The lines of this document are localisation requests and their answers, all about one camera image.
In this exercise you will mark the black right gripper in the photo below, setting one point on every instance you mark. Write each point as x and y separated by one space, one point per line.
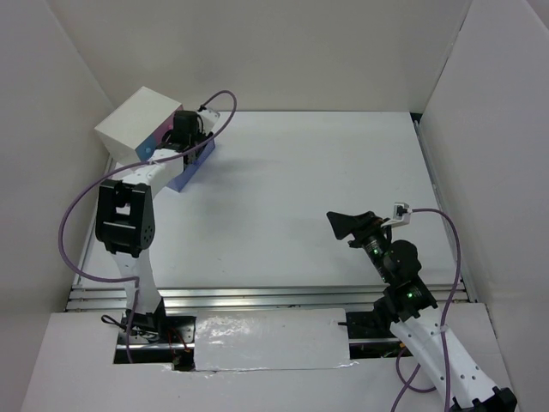
362 225

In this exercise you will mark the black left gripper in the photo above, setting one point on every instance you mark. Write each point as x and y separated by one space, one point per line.
202 136

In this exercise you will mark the pink drawer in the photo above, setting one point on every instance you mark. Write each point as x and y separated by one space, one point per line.
165 118

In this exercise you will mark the light blue drawer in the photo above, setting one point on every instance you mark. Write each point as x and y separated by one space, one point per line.
146 148

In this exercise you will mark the purple drawer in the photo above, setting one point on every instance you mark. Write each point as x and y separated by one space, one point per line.
191 165

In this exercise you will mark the white drawer cabinet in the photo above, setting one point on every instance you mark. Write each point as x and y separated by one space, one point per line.
133 121

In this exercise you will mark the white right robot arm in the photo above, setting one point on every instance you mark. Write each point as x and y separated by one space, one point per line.
409 311

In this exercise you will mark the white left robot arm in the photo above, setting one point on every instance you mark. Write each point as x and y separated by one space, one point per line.
125 221

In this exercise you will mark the white taped cover panel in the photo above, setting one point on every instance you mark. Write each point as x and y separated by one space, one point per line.
287 339

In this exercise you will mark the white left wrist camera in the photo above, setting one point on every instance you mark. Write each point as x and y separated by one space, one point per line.
209 118

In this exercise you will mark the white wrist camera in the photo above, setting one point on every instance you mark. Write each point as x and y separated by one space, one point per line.
209 118
401 216

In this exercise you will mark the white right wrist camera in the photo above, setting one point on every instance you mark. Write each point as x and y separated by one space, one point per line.
401 216

